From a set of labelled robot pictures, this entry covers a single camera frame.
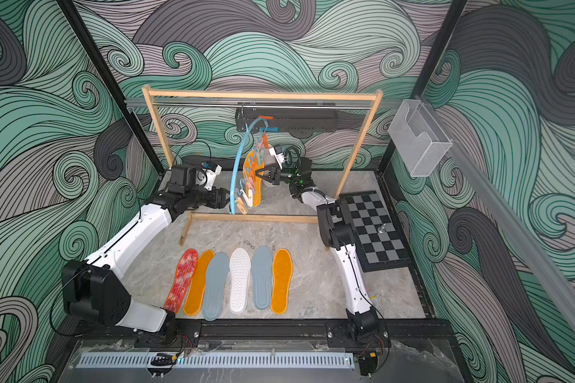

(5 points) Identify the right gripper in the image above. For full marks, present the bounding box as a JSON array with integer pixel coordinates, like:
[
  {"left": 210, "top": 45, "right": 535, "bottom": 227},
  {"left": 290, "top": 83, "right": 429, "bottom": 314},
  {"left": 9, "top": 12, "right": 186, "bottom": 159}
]
[{"left": 260, "top": 163, "right": 304, "bottom": 186}]

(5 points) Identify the orange insole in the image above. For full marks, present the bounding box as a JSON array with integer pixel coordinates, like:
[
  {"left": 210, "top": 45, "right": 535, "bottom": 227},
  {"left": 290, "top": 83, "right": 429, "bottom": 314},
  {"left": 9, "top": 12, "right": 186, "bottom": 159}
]
[
  {"left": 243, "top": 152, "right": 265, "bottom": 207},
  {"left": 270, "top": 249, "right": 293, "bottom": 315},
  {"left": 183, "top": 250, "right": 215, "bottom": 317}
]

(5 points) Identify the blue clip hanger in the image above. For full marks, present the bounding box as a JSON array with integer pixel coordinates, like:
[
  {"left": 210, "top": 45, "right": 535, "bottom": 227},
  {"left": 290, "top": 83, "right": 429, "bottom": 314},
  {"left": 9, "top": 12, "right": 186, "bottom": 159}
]
[{"left": 228, "top": 116, "right": 274, "bottom": 215}]

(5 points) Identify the white insole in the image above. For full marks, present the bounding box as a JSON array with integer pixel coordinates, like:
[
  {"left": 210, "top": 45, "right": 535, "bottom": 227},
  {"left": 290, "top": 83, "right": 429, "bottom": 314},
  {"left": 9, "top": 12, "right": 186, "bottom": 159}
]
[{"left": 229, "top": 247, "right": 251, "bottom": 314}]

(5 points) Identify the grey blue insole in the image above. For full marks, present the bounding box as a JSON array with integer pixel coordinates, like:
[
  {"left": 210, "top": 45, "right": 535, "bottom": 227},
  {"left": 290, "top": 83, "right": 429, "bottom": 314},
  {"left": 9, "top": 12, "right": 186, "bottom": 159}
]
[
  {"left": 202, "top": 253, "right": 229, "bottom": 322},
  {"left": 252, "top": 246, "right": 273, "bottom": 311}
]

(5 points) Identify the red patterned insole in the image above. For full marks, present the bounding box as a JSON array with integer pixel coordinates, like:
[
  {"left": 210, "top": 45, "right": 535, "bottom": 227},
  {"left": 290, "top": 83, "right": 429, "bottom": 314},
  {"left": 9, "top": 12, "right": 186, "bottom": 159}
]
[{"left": 164, "top": 249, "right": 199, "bottom": 314}]

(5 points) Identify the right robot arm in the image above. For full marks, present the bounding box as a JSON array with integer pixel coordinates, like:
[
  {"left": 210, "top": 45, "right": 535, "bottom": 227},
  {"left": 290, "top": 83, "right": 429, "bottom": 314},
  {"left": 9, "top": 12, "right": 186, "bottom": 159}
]
[{"left": 254, "top": 146, "right": 382, "bottom": 344}]

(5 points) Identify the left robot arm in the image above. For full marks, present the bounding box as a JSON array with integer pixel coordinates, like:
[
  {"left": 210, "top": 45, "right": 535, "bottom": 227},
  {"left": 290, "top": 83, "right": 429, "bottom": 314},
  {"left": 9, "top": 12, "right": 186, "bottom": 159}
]
[{"left": 62, "top": 162, "right": 229, "bottom": 333}]

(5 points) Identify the white clothes peg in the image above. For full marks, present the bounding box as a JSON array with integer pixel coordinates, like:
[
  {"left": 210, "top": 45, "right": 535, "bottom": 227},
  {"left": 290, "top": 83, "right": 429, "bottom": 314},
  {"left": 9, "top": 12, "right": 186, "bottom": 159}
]
[{"left": 244, "top": 189, "right": 254, "bottom": 207}]

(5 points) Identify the wooden clothes rack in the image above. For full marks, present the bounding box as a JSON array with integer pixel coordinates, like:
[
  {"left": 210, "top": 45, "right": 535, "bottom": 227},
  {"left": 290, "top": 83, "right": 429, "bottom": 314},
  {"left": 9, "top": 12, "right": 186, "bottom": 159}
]
[{"left": 142, "top": 85, "right": 383, "bottom": 219}]

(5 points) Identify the black white chessboard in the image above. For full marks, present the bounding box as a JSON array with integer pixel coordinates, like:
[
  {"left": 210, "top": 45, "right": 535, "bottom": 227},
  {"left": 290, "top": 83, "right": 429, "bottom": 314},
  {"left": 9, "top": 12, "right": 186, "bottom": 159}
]
[{"left": 340, "top": 191, "right": 409, "bottom": 272}]

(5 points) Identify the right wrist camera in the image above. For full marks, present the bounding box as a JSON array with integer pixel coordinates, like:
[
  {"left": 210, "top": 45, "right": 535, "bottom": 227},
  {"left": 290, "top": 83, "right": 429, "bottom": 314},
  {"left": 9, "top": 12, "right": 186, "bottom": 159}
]
[{"left": 268, "top": 146, "right": 286, "bottom": 169}]

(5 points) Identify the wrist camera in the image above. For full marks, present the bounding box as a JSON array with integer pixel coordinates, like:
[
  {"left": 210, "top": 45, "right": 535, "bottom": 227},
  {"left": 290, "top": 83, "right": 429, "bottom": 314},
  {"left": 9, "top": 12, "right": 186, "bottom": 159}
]
[
  {"left": 196, "top": 162, "right": 222, "bottom": 191},
  {"left": 268, "top": 146, "right": 286, "bottom": 169}
]

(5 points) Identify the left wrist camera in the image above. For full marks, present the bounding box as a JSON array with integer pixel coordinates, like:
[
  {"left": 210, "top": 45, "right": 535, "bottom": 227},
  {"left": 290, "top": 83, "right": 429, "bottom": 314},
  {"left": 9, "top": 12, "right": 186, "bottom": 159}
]
[{"left": 196, "top": 162, "right": 222, "bottom": 191}]

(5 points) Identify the black wall tool holder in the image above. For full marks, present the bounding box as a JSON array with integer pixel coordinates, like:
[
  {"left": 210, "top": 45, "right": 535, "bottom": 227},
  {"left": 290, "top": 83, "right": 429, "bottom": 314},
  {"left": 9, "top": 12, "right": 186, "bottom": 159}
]
[{"left": 235, "top": 108, "right": 338, "bottom": 133}]

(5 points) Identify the clear acrylic wall box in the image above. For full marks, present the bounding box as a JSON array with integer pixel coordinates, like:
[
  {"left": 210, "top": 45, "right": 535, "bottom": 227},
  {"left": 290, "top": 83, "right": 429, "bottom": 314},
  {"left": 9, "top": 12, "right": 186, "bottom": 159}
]
[{"left": 388, "top": 99, "right": 452, "bottom": 178}]

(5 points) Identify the white slotted cable duct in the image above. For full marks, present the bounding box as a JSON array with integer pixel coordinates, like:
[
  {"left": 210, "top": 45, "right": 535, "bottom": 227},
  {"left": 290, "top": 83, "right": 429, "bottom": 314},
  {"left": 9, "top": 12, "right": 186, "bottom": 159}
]
[{"left": 74, "top": 351, "right": 355, "bottom": 370}]

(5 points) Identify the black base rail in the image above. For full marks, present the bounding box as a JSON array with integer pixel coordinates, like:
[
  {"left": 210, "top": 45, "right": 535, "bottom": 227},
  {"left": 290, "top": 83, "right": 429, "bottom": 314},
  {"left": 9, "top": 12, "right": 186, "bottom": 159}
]
[{"left": 81, "top": 319, "right": 458, "bottom": 349}]

